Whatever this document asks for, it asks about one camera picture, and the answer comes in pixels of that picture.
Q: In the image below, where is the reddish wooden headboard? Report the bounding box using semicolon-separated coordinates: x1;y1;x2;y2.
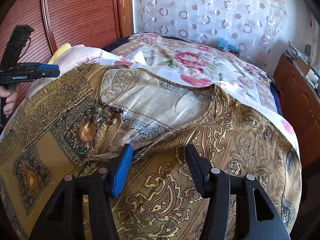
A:
0;0;134;64

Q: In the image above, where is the person's left hand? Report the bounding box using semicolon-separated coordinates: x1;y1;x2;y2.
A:
0;86;20;116

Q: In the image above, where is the cardboard box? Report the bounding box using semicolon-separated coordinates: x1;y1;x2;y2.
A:
292;57;312;77

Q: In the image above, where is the pile of silver papers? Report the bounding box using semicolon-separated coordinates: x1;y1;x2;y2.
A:
287;41;312;61

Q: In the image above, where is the brown wooden cabinet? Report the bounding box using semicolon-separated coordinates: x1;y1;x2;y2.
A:
272;54;320;133

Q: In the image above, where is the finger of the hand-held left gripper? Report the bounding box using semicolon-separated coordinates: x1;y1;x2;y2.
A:
22;64;60;71
37;69;61;78

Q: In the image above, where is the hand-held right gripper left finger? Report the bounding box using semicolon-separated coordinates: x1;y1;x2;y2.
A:
29;144;134;240

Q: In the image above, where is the sheer circle-patterned curtain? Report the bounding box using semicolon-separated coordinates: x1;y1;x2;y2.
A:
132;0;290;48

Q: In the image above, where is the small blue toy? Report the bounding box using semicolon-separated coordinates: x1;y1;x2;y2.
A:
216;39;241;55

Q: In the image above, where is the white container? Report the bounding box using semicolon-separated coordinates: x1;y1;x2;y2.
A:
305;69;320;89

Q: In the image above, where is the gold paisley patterned garment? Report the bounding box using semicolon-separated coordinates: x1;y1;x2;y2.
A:
0;64;304;240

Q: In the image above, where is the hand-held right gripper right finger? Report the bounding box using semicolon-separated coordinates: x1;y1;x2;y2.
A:
185;144;292;240

